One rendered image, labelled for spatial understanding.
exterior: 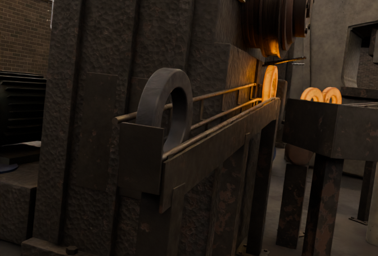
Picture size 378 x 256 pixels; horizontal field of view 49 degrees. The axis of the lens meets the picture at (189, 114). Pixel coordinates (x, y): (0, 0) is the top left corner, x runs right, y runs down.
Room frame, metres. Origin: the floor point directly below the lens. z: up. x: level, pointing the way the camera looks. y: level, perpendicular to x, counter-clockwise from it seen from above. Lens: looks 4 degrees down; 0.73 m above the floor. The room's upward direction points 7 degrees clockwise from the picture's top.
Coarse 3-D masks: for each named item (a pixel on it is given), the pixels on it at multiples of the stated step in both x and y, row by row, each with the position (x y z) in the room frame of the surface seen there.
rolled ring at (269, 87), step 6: (270, 66) 1.73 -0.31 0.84; (276, 66) 1.76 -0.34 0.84; (270, 72) 1.70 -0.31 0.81; (276, 72) 1.77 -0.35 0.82; (264, 78) 1.69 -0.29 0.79; (270, 78) 1.68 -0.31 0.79; (276, 78) 1.80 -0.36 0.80; (264, 84) 1.68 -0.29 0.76; (270, 84) 1.67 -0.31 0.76; (276, 84) 1.82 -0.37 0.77; (264, 90) 1.68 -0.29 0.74; (270, 90) 1.67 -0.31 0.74; (264, 96) 1.68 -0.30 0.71; (270, 96) 1.69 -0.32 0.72
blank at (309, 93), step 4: (308, 88) 2.17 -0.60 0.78; (312, 88) 2.16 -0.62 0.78; (316, 88) 2.17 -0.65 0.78; (304, 92) 2.15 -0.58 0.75; (308, 92) 2.14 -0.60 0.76; (312, 92) 2.15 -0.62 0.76; (316, 92) 2.17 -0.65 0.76; (320, 92) 2.19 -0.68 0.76; (304, 96) 2.13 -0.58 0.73; (308, 96) 2.14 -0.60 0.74; (312, 96) 2.16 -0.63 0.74; (316, 96) 2.18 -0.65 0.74; (320, 96) 2.19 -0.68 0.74; (308, 100) 2.14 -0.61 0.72; (316, 100) 2.20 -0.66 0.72; (320, 100) 2.20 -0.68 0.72
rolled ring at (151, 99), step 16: (160, 80) 0.68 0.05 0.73; (176, 80) 0.72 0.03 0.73; (144, 96) 0.67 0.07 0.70; (160, 96) 0.66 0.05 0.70; (176, 96) 0.78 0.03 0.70; (144, 112) 0.66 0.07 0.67; (160, 112) 0.67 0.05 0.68; (176, 112) 0.80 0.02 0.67; (192, 112) 0.82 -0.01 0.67; (176, 128) 0.80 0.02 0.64; (176, 144) 0.78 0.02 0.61
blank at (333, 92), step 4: (328, 88) 2.25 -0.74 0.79; (332, 88) 2.25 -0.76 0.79; (336, 88) 2.27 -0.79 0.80; (324, 92) 2.24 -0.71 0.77; (328, 92) 2.23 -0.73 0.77; (332, 92) 2.25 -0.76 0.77; (336, 92) 2.27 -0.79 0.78; (324, 96) 2.22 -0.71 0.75; (328, 96) 2.24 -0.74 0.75; (332, 96) 2.28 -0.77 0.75; (336, 96) 2.28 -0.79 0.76; (340, 96) 2.30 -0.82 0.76; (324, 100) 2.22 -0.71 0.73; (328, 100) 2.24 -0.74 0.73; (332, 100) 2.30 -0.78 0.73; (336, 100) 2.28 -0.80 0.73; (340, 100) 2.30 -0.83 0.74
